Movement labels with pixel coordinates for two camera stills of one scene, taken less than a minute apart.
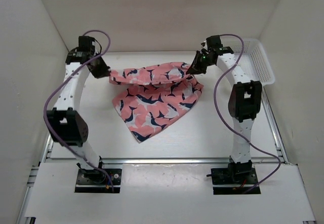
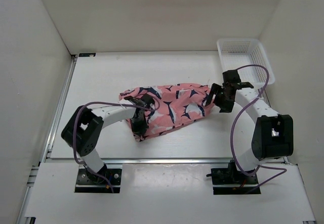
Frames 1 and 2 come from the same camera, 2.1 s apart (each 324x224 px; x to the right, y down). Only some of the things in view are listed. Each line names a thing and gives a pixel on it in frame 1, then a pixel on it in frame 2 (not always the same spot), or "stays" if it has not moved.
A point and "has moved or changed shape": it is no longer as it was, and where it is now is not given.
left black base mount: (94, 180) stays
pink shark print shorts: (154, 97) has moved or changed shape
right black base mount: (234, 180) stays
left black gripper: (104, 72) to (142, 128)
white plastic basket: (254, 61) stays
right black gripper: (196, 67) to (215, 89)
